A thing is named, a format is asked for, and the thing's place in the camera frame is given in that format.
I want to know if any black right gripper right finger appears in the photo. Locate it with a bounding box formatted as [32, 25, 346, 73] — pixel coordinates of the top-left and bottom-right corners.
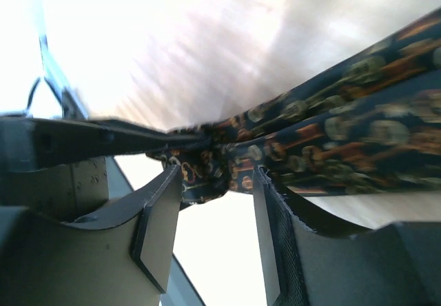
[252, 167, 440, 305]

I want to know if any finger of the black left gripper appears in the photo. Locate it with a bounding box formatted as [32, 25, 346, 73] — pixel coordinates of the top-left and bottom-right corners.
[1, 117, 210, 172]

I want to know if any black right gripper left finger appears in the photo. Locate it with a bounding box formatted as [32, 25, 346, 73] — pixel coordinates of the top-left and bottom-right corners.
[1, 165, 182, 305]

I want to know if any black tie with gold keys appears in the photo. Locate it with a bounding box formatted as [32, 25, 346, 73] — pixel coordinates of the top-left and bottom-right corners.
[148, 10, 440, 204]

